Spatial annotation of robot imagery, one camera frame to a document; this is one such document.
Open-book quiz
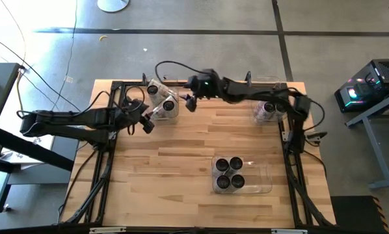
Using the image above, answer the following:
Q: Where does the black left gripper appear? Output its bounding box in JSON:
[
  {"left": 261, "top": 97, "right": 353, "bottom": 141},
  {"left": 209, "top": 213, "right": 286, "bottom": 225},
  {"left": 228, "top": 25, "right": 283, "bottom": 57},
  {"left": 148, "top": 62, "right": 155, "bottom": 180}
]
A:
[{"left": 116, "top": 99, "right": 155, "bottom": 135}]

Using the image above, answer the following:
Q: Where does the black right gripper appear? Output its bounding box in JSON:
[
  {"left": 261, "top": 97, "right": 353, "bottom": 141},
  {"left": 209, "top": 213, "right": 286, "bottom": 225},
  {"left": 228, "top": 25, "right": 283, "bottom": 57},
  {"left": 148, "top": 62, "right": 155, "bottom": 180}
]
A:
[{"left": 184, "top": 68, "right": 227, "bottom": 113}]

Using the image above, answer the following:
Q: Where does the clear plastic bin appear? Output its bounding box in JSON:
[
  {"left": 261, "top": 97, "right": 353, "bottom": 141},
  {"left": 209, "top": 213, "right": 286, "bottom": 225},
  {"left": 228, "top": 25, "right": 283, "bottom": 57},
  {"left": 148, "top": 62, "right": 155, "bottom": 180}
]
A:
[
  {"left": 251, "top": 75, "right": 289, "bottom": 126},
  {"left": 145, "top": 77, "right": 181, "bottom": 125},
  {"left": 211, "top": 155, "right": 273, "bottom": 195}
]

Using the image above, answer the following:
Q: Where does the white can orange print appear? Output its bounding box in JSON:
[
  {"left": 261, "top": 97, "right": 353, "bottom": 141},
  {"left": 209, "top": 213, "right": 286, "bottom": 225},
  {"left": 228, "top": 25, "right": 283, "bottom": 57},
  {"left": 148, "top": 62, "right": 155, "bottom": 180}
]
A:
[
  {"left": 146, "top": 83, "right": 169, "bottom": 107},
  {"left": 152, "top": 96, "right": 180, "bottom": 120}
]

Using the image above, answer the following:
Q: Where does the white can blue palm print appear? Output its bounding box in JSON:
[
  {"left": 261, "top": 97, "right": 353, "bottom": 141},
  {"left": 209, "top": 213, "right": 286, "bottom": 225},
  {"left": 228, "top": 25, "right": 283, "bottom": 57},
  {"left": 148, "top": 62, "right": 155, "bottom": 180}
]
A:
[
  {"left": 213, "top": 175, "right": 231, "bottom": 193},
  {"left": 215, "top": 158, "right": 230, "bottom": 173},
  {"left": 230, "top": 174, "right": 246, "bottom": 189},
  {"left": 229, "top": 156, "right": 244, "bottom": 170}
]

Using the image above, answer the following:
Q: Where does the white can green palm print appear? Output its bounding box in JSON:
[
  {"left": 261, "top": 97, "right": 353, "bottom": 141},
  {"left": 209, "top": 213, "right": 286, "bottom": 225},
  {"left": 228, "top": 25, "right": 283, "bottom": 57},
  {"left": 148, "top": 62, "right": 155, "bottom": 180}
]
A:
[
  {"left": 256, "top": 101, "right": 276, "bottom": 124},
  {"left": 275, "top": 102, "right": 288, "bottom": 120}
]

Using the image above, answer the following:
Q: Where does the white round stand base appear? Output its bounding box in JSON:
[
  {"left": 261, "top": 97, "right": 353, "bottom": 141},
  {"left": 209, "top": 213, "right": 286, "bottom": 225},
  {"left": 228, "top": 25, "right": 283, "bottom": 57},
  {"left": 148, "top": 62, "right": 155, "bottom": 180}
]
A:
[{"left": 96, "top": 0, "right": 130, "bottom": 13}]

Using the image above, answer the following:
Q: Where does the white paper sheet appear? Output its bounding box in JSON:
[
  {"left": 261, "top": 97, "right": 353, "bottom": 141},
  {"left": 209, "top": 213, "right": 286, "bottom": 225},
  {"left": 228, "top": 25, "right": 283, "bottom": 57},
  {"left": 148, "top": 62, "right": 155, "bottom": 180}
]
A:
[{"left": 0, "top": 135, "right": 57, "bottom": 165}]

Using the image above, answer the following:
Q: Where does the black computer with coloured lights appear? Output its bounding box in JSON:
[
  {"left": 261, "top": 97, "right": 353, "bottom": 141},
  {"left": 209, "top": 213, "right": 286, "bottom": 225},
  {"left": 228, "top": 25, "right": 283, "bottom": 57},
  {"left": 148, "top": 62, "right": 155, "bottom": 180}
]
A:
[{"left": 334, "top": 58, "right": 389, "bottom": 113}]

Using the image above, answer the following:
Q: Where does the black box with yellow stripes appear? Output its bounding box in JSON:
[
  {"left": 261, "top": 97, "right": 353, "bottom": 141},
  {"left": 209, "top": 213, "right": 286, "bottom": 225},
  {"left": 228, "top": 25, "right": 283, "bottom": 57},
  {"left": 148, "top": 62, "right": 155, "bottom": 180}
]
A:
[{"left": 330, "top": 194, "right": 389, "bottom": 234}]

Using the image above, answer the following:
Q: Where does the black aluminium table frame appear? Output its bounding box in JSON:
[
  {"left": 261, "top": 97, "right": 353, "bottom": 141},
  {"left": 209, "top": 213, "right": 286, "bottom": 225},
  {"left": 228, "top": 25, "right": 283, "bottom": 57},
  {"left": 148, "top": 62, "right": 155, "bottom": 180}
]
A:
[{"left": 58, "top": 79, "right": 336, "bottom": 228}]

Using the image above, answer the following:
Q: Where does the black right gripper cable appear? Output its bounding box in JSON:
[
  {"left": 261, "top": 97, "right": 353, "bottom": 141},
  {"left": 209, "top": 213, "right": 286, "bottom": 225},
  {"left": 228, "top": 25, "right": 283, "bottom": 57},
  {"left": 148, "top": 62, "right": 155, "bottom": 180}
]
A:
[{"left": 154, "top": 60, "right": 211, "bottom": 86}]

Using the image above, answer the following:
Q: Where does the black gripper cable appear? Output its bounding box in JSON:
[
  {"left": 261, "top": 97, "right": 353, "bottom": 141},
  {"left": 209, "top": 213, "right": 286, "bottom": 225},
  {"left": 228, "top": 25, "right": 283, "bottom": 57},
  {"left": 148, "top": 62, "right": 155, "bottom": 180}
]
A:
[
  {"left": 154, "top": 60, "right": 211, "bottom": 86},
  {"left": 16, "top": 84, "right": 146, "bottom": 120}
]

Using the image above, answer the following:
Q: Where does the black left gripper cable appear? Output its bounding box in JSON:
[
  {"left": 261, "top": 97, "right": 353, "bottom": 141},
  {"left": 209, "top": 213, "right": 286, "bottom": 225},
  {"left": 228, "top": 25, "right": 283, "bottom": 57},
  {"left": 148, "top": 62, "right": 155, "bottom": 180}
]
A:
[{"left": 16, "top": 84, "right": 146, "bottom": 120}]

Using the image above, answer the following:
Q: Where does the thin black floor cable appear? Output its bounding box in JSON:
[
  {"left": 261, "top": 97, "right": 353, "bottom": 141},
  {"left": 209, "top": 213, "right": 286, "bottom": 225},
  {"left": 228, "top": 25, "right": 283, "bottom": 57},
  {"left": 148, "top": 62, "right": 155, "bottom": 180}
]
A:
[{"left": 46, "top": 0, "right": 79, "bottom": 111}]

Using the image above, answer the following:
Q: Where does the silver metal bracket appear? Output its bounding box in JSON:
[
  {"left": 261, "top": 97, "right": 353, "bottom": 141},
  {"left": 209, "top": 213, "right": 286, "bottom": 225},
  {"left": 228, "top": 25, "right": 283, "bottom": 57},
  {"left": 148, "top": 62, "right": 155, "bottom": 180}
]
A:
[
  {"left": 271, "top": 228, "right": 308, "bottom": 234},
  {"left": 89, "top": 226, "right": 127, "bottom": 234}
]

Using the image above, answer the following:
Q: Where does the yellow floor cable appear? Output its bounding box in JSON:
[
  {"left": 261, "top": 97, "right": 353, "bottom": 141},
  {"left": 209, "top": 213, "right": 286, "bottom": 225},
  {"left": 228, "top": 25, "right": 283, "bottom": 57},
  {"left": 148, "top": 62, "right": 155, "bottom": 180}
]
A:
[{"left": 16, "top": 70, "right": 31, "bottom": 113}]

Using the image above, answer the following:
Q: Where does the grey metal desk frame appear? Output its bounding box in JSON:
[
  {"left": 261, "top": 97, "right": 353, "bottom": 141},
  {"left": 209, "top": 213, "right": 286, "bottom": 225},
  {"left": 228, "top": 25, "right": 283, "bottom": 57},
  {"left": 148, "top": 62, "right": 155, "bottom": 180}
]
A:
[{"left": 345, "top": 89, "right": 389, "bottom": 191}]

